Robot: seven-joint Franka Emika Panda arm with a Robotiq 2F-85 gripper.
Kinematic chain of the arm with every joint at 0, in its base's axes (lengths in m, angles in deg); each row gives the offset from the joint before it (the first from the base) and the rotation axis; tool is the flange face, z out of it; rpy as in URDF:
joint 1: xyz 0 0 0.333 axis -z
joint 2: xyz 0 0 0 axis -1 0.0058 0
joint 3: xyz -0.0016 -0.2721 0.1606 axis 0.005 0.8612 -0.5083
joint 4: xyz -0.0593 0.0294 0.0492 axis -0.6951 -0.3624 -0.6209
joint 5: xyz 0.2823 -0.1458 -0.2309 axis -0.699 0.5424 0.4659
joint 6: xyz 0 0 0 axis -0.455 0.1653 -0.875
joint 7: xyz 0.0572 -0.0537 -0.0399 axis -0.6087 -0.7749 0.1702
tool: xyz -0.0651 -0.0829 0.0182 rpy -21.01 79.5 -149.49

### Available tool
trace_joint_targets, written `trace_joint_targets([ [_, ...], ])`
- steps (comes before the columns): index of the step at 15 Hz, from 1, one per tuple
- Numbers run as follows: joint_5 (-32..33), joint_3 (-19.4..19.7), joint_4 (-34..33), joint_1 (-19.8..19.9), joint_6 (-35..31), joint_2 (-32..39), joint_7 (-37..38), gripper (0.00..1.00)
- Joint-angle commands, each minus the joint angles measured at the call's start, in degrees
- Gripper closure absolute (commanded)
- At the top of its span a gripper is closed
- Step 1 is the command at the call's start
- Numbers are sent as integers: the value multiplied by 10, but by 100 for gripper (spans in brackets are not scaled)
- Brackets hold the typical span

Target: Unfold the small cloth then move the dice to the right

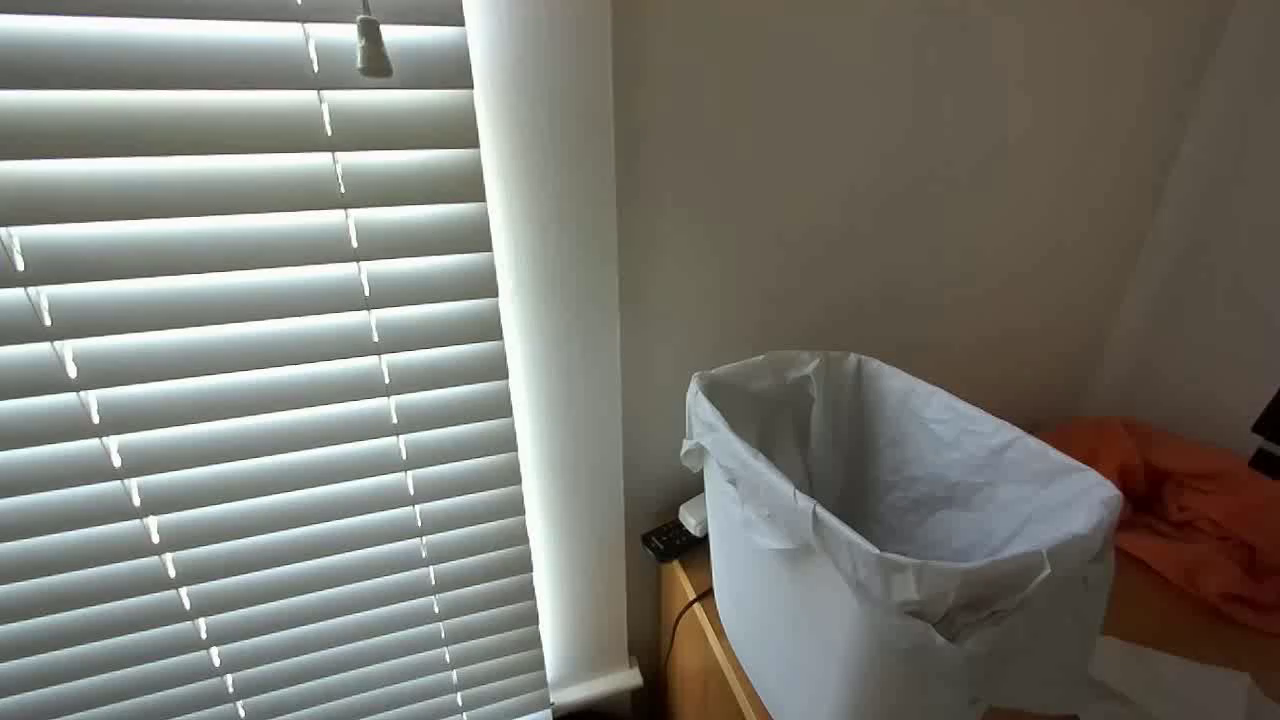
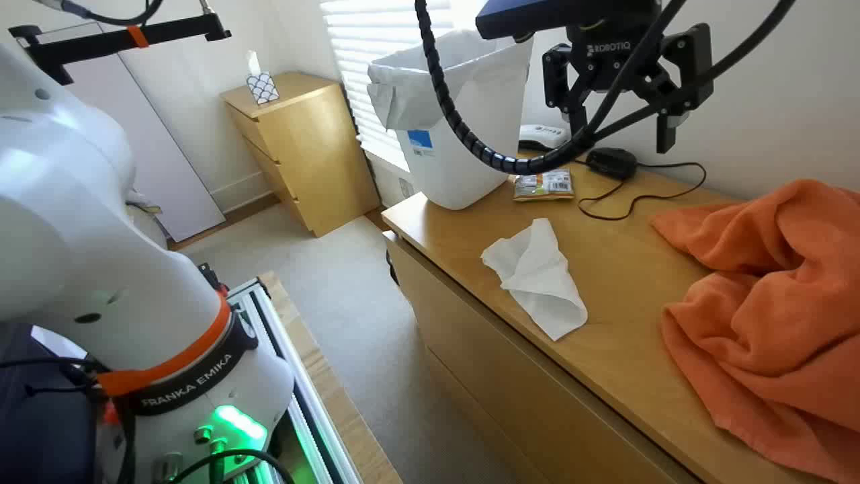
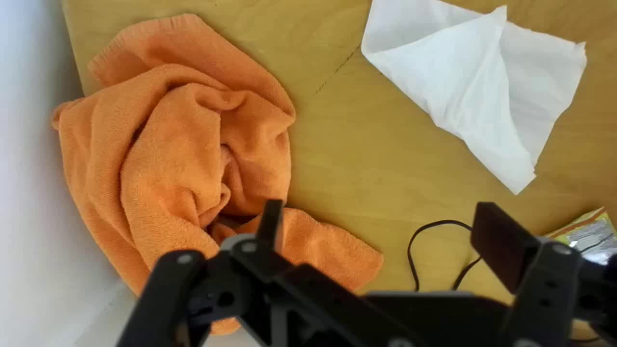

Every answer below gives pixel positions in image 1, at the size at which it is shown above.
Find small white cloth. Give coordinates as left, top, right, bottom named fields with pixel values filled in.
left=1082, top=635, right=1280, bottom=720

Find small black device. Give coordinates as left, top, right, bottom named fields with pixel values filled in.
left=646, top=519, right=698, bottom=566

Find white trash bin with liner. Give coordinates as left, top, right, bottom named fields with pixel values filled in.
left=681, top=354, right=1122, bottom=720

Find wooden dresser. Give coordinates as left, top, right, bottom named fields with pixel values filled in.
left=661, top=554, right=1280, bottom=720

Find white window blinds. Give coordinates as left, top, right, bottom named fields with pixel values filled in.
left=0, top=0, right=547, bottom=720

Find orange towel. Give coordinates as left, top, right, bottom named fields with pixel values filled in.
left=1046, top=420, right=1280, bottom=635

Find blind pull cord knob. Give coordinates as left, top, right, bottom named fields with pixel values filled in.
left=357, top=0, right=391, bottom=81

